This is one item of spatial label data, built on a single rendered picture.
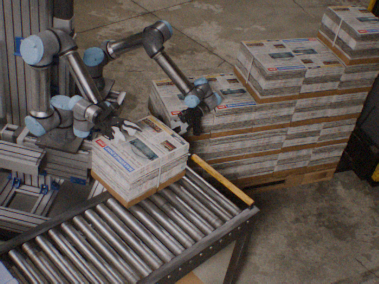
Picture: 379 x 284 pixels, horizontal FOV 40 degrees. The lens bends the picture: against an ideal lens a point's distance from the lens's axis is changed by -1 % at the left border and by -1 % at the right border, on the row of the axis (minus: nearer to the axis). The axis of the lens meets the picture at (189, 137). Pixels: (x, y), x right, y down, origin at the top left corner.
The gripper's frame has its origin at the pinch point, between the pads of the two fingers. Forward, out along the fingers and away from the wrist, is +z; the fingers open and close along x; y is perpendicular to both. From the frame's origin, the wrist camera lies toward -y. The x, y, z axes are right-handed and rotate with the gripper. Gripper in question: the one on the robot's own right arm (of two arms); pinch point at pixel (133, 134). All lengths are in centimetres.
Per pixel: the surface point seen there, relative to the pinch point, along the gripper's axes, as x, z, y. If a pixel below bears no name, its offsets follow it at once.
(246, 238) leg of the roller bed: -46, 50, 56
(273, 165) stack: -151, 21, 77
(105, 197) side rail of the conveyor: -2.1, -9.9, 43.8
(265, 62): -127, -1, 0
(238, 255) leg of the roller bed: -47, 49, 70
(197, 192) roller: -37, 20, 39
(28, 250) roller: 42, -12, 50
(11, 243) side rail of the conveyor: 45, -20, 50
